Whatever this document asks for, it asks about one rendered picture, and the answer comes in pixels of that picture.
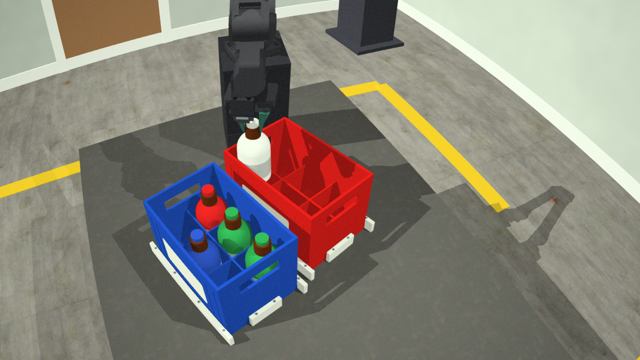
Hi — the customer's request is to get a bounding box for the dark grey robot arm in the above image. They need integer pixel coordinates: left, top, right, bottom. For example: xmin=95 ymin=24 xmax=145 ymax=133
xmin=224 ymin=0 xmax=281 ymax=124

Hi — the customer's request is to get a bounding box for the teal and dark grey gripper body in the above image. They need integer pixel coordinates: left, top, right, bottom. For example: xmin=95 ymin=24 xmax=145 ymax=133
xmin=223 ymin=83 xmax=279 ymax=113

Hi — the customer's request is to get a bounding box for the white bottle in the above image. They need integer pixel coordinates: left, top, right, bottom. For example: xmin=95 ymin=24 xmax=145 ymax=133
xmin=237 ymin=118 xmax=271 ymax=182

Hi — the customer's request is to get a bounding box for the blue plastic bottle crate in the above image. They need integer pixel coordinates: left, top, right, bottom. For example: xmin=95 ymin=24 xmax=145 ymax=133
xmin=148 ymin=173 xmax=298 ymax=335

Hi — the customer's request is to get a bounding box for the red crate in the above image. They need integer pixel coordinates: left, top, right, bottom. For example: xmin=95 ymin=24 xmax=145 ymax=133
xmin=226 ymin=124 xmax=374 ymax=269

